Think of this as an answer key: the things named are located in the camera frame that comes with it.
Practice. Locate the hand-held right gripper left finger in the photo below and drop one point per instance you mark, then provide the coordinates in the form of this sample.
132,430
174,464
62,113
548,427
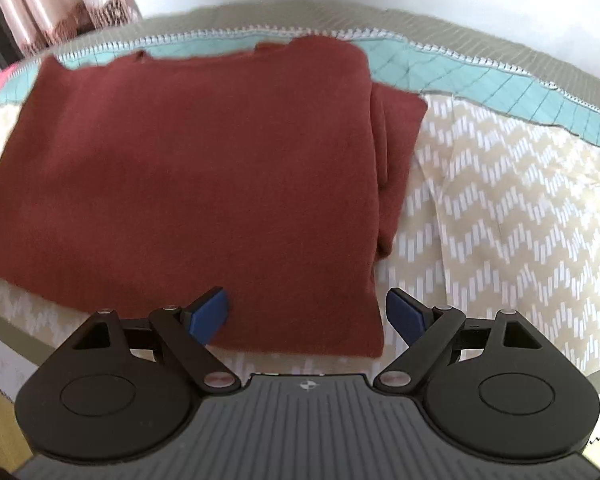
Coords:
207,316

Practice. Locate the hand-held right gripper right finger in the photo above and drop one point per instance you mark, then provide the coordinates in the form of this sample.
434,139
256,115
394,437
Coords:
405,316

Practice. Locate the maroon long-sleeve sweater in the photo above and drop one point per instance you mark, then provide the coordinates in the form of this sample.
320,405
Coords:
180,175

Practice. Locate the patterned quilt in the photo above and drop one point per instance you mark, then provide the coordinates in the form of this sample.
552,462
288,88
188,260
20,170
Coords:
505,200

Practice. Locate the pink lace-trimmed curtain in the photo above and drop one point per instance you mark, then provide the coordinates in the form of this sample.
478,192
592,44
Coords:
55,0

